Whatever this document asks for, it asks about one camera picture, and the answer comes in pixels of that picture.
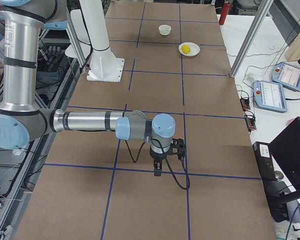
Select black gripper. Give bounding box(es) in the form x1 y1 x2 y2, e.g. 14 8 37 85
149 149 168 176

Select yellow lemon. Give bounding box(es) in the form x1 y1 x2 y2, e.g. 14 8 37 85
181 44 191 54

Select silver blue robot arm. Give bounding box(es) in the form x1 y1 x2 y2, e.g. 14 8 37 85
0 0 176 177

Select white plate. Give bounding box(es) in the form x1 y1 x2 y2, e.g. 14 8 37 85
178 42 200 57

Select white bowl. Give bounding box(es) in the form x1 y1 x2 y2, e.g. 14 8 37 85
158 24 172 36

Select orange black circuit board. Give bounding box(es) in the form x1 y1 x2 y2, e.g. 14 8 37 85
240 97 251 111

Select black box device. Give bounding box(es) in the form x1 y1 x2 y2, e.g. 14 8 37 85
252 141 300 223

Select black laptop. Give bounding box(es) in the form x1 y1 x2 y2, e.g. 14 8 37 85
269 117 300 190

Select teach pendant near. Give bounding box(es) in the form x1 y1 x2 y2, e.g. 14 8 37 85
253 80 288 113

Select teach pendant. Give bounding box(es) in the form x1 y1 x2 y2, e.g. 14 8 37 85
272 62 300 91
253 80 288 113

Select teach pendant far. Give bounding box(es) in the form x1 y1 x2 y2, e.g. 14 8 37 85
272 62 300 91

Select red cylinder tube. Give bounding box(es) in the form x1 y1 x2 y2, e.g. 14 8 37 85
218 1 231 26

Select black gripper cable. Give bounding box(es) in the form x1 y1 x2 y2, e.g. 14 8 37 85
124 138 191 190

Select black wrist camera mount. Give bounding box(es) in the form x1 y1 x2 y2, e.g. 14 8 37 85
167 138 186 163

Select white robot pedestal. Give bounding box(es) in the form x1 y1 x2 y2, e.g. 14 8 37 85
80 0 125 83

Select aluminium frame post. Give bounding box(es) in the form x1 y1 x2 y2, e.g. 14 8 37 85
229 0 274 78

